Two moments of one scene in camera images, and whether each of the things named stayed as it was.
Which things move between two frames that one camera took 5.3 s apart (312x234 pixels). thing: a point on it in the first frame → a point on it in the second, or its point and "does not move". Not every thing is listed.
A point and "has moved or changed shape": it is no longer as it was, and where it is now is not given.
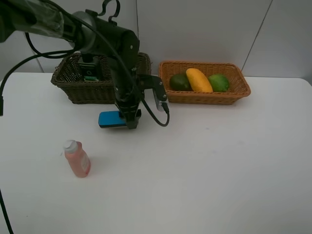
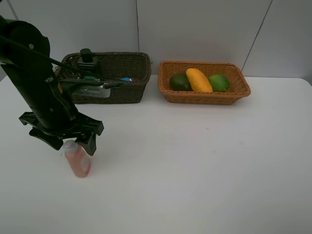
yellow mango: (197, 81) does not move
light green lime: (219, 83) does not move
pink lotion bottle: (79, 161) does not move
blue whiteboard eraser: (111, 119) has moved or changed shape
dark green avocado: (180, 82) does not move
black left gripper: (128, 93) → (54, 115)
